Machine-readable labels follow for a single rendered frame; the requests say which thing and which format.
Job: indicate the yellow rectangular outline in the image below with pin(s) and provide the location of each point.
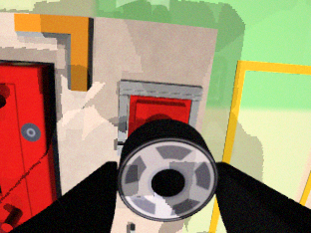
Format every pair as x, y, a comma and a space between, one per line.
273, 67

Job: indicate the beige flat slab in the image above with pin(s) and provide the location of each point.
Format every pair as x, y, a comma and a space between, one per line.
99, 63

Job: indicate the black wheel with grey hub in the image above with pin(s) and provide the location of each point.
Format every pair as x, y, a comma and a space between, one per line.
166, 144

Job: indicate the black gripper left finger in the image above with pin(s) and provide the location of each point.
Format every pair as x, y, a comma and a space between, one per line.
89, 207

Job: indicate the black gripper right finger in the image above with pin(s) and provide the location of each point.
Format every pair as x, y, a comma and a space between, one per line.
247, 205

